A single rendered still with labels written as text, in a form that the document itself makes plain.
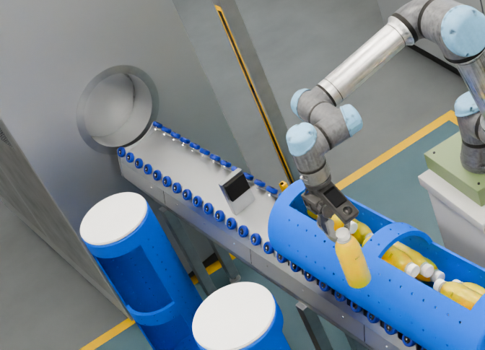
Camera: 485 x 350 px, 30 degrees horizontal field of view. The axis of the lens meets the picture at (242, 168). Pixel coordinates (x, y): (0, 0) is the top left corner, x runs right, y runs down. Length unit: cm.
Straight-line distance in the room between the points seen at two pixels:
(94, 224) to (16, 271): 189
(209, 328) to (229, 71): 337
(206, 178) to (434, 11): 156
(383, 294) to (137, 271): 152
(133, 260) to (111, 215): 36
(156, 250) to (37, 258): 193
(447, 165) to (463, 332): 63
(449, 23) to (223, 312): 119
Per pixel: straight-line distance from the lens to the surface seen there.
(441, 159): 286
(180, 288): 365
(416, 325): 252
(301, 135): 218
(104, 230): 346
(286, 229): 286
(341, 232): 240
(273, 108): 351
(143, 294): 391
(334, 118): 222
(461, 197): 281
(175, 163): 379
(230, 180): 331
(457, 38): 229
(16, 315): 508
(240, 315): 288
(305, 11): 635
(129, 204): 351
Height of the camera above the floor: 305
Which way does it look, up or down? 36 degrees down
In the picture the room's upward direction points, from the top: 25 degrees counter-clockwise
